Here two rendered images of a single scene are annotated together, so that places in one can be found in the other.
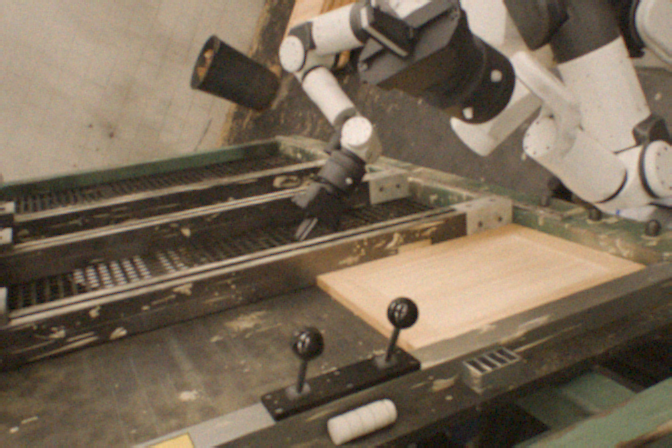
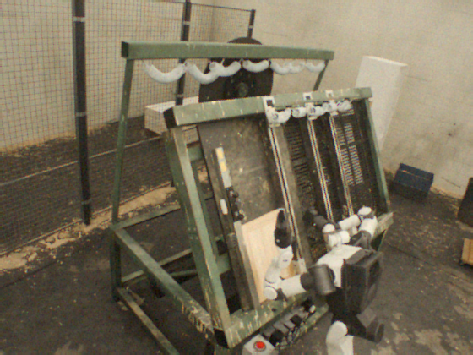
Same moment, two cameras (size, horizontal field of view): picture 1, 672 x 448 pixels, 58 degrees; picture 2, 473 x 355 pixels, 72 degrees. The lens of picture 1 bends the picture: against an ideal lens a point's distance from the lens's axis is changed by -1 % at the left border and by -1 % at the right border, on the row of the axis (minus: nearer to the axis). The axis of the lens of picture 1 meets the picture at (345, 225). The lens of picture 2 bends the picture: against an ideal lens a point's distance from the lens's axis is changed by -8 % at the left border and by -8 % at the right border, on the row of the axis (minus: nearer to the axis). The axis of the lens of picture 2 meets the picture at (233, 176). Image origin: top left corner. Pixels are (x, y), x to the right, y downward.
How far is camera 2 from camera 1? 1.27 m
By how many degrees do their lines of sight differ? 35
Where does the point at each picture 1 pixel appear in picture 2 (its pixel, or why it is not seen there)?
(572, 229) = not seen: hidden behind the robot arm
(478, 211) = (298, 265)
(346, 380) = (232, 204)
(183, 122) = (458, 172)
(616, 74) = (293, 285)
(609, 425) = (209, 250)
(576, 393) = (225, 259)
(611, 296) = (248, 280)
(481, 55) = (280, 237)
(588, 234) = not seen: hidden behind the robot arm
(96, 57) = not seen: outside the picture
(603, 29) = (304, 283)
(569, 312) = (245, 265)
